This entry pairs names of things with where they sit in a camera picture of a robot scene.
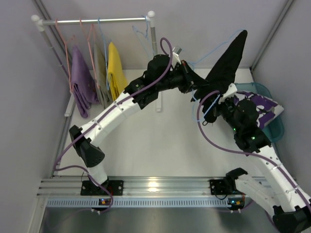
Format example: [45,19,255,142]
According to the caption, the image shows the purple camouflage trousers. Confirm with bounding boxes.
[233,91,284,129]

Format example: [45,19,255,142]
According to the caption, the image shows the black trousers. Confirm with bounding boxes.
[193,30,248,123]

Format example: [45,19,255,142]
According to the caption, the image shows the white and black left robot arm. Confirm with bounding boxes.
[69,54,209,187]

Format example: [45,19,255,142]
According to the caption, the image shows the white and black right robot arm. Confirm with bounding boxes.
[199,92,311,233]

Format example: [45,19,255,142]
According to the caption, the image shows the yellow trousers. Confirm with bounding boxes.
[107,42,128,101]

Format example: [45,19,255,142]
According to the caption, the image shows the grey trousers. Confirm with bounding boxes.
[93,44,112,108]

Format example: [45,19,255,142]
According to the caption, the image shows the teal plastic bin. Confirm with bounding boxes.
[236,83,284,143]

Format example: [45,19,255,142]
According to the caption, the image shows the white and metal clothes rack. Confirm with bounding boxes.
[32,11,157,119]

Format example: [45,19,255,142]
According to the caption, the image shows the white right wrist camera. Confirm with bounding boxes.
[218,83,238,104]

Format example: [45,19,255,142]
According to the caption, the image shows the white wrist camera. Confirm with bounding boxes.
[218,83,238,104]
[172,46,182,67]

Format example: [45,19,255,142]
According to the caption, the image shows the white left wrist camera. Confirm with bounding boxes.
[172,46,182,67]

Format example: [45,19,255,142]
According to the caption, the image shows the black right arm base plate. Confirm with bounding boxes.
[209,179,241,196]

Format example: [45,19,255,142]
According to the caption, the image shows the pink wire hanger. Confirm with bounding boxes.
[79,18,100,90]
[54,18,76,93]

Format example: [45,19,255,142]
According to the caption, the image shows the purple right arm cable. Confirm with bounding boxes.
[196,90,311,231]

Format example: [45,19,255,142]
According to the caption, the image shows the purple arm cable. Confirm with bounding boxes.
[196,90,311,231]
[52,37,173,214]

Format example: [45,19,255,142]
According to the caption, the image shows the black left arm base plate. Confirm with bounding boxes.
[80,180,123,196]

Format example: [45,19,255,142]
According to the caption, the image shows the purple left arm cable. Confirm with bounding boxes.
[52,37,173,214]

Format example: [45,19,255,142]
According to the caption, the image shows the aluminium mounting rail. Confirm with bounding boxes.
[36,176,302,209]

